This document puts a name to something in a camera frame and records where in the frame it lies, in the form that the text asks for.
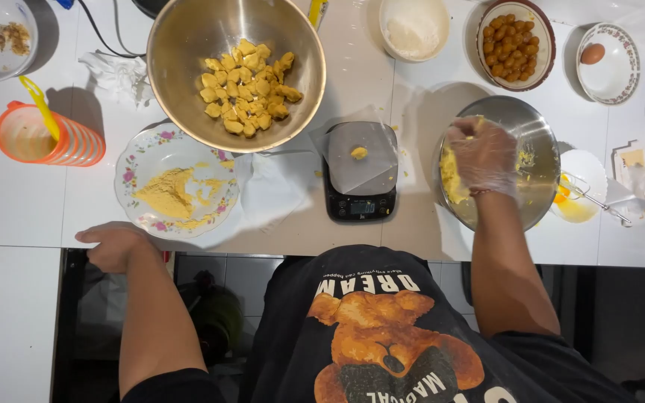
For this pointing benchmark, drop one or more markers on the person's right hand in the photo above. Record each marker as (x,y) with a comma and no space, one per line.
(487,159)

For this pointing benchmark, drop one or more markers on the person's left hand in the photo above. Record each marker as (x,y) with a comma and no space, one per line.
(118,243)

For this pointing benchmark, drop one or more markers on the person's right fingers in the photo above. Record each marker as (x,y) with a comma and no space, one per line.
(462,131)

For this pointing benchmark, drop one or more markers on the person's left fingers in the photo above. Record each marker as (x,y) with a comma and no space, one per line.
(90,236)

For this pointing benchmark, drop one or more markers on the yellow dough mass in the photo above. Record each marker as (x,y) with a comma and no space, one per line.
(450,179)

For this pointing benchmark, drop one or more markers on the steel bowl with dough smears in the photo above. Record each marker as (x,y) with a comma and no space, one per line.
(535,145)

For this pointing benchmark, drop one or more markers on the yellow flour heap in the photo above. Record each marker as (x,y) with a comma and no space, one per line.
(165,193)

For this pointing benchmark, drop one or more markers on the orange plastic jug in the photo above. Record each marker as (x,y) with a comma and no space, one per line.
(76,145)

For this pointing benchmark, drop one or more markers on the heap of orange yolk balls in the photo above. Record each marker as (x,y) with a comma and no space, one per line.
(510,50)

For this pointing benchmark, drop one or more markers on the floral white plate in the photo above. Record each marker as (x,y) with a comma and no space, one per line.
(149,156)

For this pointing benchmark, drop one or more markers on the small yellow dough lump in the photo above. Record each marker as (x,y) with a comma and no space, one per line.
(359,153)

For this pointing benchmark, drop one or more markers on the white flour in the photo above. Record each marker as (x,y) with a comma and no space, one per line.
(412,36)

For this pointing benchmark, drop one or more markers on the clear plastic sheet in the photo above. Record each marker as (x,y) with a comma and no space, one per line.
(364,176)

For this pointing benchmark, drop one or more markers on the cream bowl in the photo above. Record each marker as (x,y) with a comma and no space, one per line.
(440,22)

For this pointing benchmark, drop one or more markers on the black digital kitchen scale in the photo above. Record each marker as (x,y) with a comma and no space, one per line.
(360,207)

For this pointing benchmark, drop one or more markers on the brown rimmed bowl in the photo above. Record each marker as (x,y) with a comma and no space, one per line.
(546,33)

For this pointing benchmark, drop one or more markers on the white bowl with beaten yolk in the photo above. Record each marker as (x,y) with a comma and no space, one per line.
(588,162)

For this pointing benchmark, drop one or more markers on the metal whisk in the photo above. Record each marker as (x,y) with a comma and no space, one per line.
(580,189)

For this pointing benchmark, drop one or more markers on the yellow plastic spoon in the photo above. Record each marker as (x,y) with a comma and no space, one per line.
(42,106)

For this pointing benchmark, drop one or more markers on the brown egg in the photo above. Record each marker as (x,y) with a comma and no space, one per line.
(592,53)

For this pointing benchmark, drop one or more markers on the dark green bottle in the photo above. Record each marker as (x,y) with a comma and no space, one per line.
(219,319)

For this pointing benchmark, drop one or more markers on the floral rimmed white bowl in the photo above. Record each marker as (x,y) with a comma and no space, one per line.
(613,78)

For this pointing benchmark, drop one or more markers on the crumpled white tissue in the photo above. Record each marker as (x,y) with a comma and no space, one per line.
(118,75)

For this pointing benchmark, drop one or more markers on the crumpled butter wrapper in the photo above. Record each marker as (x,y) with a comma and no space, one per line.
(633,173)

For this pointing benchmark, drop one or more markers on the flat white tissue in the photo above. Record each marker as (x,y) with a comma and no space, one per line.
(272,190)

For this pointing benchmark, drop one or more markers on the yellow packet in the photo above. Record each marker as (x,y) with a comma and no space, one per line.
(317,11)

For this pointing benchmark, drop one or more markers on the large steel mixing bowl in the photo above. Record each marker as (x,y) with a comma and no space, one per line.
(188,50)

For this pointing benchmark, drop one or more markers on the brown crumbs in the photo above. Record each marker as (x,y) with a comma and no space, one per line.
(14,38)

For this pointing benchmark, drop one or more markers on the pile of yellow dough pieces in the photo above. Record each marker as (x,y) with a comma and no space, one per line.
(247,89)

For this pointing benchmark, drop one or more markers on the black printed t-shirt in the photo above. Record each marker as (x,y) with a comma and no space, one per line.
(300,336)

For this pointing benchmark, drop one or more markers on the blue object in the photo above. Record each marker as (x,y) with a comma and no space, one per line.
(66,3)

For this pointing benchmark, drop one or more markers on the black round appliance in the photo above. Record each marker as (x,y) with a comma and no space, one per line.
(149,5)

